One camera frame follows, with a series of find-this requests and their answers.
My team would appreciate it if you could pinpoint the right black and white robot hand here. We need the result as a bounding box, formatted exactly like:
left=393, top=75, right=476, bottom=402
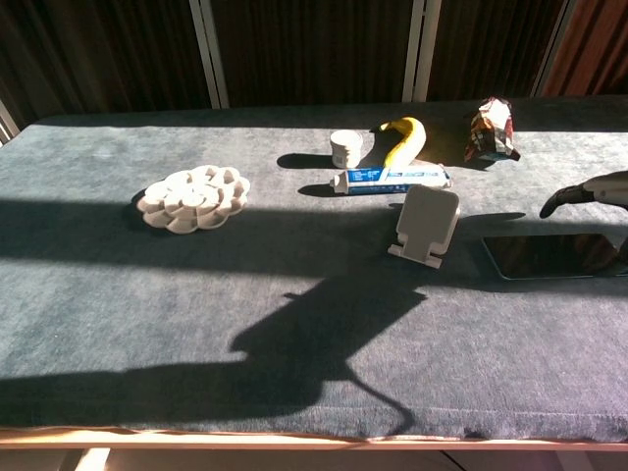
left=539, top=170, right=628, bottom=276

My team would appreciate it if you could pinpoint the black smartphone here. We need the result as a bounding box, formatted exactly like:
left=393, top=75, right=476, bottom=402
left=481, top=234, right=628, bottom=281

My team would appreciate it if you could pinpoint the white plastic stand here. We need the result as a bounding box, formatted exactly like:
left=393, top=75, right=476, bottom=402
left=387, top=184, right=461, bottom=270

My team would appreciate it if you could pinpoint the crumpled brown snack bag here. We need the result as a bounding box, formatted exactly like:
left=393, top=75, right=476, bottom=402
left=463, top=96, right=522, bottom=163

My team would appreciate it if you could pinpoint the red curtain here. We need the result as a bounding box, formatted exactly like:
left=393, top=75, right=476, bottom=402
left=542, top=0, right=628, bottom=98

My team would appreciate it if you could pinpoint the yellow banana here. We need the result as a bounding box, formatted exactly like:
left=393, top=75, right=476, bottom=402
left=370, top=116, right=427, bottom=168

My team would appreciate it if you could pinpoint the blue and white toothpaste tube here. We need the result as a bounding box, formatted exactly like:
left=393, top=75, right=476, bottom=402
left=329, top=165, right=453, bottom=196

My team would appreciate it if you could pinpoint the small white cup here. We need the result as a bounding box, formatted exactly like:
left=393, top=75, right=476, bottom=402
left=329, top=130, right=364, bottom=167

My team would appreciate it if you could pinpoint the dark brown curtain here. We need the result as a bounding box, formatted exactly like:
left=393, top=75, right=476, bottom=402
left=0, top=0, right=565, bottom=130

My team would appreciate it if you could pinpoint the white flower-shaped palette tray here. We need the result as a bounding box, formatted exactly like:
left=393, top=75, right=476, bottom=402
left=135, top=164, right=251, bottom=235

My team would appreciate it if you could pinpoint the blue-grey table cloth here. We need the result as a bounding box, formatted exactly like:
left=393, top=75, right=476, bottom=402
left=0, top=95, right=628, bottom=442

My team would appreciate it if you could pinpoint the grey frame post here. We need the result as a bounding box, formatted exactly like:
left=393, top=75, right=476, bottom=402
left=531, top=0, right=576, bottom=97

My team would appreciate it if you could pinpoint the white frame post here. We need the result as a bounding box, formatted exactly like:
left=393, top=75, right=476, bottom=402
left=401, top=0, right=444, bottom=103
left=188, top=0, right=231, bottom=110

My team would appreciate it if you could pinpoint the white frame rail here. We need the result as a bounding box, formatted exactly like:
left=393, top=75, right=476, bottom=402
left=0, top=99, right=22, bottom=147

